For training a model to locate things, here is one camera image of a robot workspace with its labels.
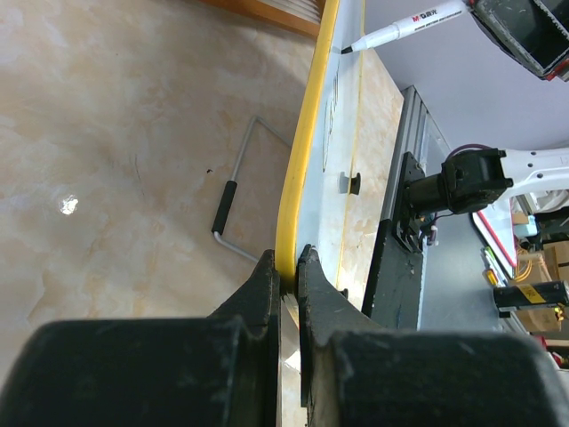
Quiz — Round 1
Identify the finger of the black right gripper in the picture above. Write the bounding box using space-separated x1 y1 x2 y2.
469 0 568 82

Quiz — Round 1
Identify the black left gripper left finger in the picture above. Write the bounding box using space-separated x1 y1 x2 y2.
1 250 281 426

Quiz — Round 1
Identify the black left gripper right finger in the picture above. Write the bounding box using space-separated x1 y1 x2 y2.
297 246 568 426

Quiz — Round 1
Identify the white marker pen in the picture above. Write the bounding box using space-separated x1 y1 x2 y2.
341 1 469 54

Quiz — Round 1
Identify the yellow framed whiteboard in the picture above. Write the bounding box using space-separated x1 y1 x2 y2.
273 0 405 427

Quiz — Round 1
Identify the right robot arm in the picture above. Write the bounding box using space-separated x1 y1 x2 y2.
399 1 568 217

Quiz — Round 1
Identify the metal whiteboard stand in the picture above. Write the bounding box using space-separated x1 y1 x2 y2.
211 115 292 262

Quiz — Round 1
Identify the red framed whiteboard background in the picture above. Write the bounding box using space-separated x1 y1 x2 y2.
470 207 517 277

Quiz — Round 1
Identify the black yellow cylinder background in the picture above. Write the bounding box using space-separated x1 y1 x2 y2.
493 281 568 318

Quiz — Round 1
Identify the orange wooden shelf rack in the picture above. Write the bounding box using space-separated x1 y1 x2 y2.
203 0 325 39

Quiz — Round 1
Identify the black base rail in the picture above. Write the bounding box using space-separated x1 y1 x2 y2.
360 151 437 333

